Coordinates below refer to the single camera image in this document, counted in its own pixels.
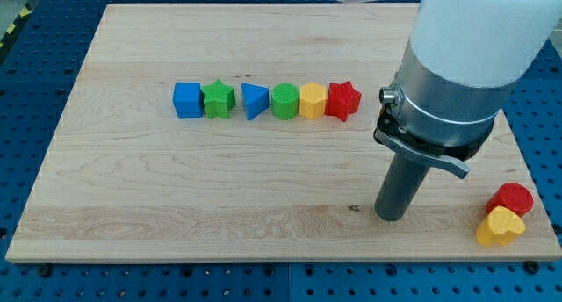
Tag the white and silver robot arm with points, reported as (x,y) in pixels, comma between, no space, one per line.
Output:
(462,61)

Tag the red star block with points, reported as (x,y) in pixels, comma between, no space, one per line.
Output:
(343,100)

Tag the green star block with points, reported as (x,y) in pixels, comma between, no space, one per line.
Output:
(219,99)

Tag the green cylinder block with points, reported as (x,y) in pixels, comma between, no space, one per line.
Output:
(285,101)

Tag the blue triangle block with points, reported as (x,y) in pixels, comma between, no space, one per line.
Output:
(256,99)

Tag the yellow hexagon block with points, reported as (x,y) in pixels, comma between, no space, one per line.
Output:
(312,100)

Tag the blue cube block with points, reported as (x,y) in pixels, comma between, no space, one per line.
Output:
(188,100)

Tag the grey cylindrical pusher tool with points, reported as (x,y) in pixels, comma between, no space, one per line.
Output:
(401,183)

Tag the yellow heart block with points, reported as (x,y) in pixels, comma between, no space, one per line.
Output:
(500,227)

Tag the red cylinder block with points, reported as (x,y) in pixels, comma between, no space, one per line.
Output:
(513,196)

